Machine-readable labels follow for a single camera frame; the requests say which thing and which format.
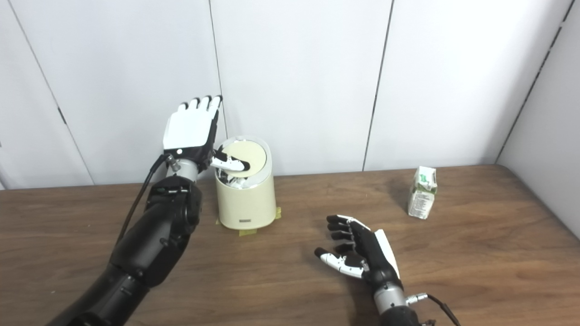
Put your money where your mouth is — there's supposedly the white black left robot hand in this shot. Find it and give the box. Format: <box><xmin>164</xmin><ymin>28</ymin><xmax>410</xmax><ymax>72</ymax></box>
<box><xmin>162</xmin><ymin>95</ymin><xmax>250</xmax><ymax>173</ymax></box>

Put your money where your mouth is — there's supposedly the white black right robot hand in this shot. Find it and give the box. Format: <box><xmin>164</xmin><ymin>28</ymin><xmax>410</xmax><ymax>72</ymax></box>
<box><xmin>314</xmin><ymin>215</ymin><xmax>403</xmax><ymax>290</ymax></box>

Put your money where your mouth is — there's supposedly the cream round bin lid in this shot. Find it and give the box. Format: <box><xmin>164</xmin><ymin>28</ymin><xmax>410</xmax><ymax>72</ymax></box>
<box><xmin>217</xmin><ymin>141</ymin><xmax>267</xmax><ymax>176</ymax></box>

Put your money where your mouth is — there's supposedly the white green milk carton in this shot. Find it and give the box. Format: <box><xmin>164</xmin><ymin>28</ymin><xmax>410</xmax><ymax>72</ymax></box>
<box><xmin>407</xmin><ymin>166</ymin><xmax>438</xmax><ymax>220</ymax></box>

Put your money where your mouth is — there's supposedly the cream-colored round bin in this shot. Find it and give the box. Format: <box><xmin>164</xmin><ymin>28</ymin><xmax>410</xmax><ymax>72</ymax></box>
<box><xmin>214</xmin><ymin>136</ymin><xmax>276</xmax><ymax>230</ymax></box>

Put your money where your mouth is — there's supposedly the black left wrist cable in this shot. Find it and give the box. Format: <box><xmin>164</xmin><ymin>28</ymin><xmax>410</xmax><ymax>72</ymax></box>
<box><xmin>116</xmin><ymin>154</ymin><xmax>175</xmax><ymax>245</ymax></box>

